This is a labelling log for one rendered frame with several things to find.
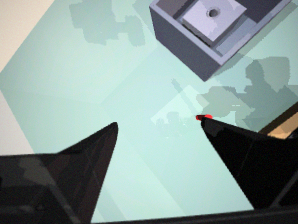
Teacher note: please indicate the red peg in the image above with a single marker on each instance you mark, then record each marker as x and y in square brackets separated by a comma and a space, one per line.
[199, 117]

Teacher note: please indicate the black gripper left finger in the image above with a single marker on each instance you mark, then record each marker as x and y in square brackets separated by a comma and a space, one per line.
[74, 175]

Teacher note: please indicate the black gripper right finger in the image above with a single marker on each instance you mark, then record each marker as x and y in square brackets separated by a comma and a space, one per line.
[265, 167]

